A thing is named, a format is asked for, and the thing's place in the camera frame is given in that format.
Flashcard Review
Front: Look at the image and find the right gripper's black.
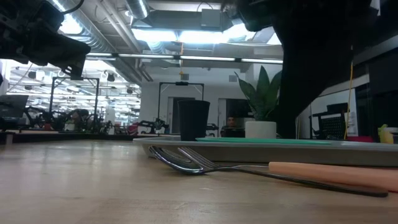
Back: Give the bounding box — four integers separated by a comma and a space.
238, 0, 374, 139

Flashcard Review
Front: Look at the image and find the spoon with black handle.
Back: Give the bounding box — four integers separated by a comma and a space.
148, 145, 389, 198

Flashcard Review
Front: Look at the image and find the black frame stand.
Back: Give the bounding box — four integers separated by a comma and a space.
157, 82, 205, 128
49, 76, 100, 127

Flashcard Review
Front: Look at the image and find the black pegboard cart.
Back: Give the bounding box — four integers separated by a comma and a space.
308, 102, 349, 140

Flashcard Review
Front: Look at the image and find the red object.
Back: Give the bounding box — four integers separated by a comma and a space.
347, 135, 374, 143

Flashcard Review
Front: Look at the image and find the green snake plant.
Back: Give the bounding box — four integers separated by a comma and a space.
234, 65, 283, 122

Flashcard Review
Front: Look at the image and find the white plant pot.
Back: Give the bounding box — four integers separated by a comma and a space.
244, 121, 277, 139

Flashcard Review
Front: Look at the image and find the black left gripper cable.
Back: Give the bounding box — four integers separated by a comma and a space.
61, 0, 85, 15

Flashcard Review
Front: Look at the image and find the yellow object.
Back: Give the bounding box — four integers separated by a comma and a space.
377, 124, 395, 144

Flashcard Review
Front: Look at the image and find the black cup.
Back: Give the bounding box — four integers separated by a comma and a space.
177, 100, 211, 142

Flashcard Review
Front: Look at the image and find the green plate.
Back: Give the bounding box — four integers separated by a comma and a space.
195, 137, 333, 146

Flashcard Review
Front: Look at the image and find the person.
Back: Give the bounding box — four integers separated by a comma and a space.
70, 108, 91, 132
221, 116, 246, 138

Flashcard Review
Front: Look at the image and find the fork with peach handle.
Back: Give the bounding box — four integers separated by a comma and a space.
177, 146, 398, 192

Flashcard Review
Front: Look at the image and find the grey tray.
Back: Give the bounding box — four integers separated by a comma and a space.
132, 136, 398, 167

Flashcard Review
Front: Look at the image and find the long ceiling light bar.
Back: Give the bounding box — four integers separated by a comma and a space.
85, 52, 284, 65

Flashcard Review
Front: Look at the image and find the black monitor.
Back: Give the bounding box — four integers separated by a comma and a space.
0, 94, 29, 118

